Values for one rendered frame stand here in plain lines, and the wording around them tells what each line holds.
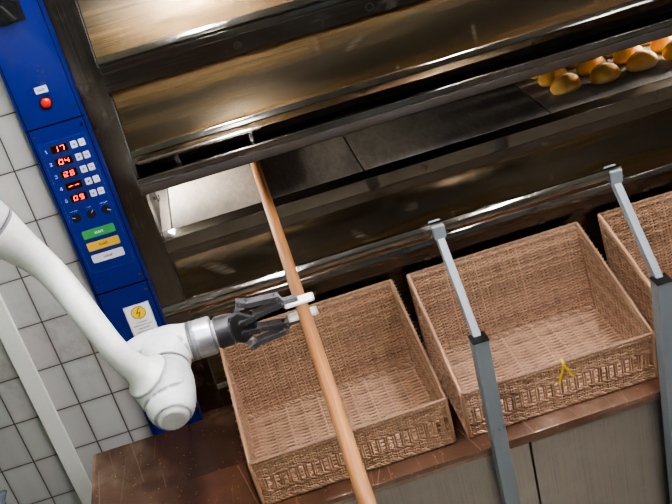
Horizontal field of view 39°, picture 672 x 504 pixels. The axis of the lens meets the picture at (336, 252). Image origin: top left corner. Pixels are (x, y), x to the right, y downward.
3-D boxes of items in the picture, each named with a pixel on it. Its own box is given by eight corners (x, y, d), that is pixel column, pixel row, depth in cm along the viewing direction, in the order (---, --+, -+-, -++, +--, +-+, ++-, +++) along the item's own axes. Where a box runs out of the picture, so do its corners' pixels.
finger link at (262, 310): (239, 320, 219) (236, 315, 218) (283, 299, 218) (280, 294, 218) (241, 328, 215) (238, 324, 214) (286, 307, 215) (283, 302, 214)
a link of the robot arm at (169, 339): (195, 345, 224) (201, 381, 213) (130, 365, 222) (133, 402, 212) (181, 309, 217) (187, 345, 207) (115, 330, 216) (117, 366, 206)
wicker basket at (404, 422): (238, 405, 296) (212, 333, 283) (410, 349, 300) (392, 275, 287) (260, 510, 253) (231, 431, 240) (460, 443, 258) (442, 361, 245)
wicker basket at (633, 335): (419, 346, 300) (402, 272, 287) (588, 293, 304) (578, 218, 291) (467, 441, 258) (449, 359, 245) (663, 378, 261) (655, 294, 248)
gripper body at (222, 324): (208, 310, 218) (247, 298, 219) (219, 340, 222) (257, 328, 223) (211, 326, 211) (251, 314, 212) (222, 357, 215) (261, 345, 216)
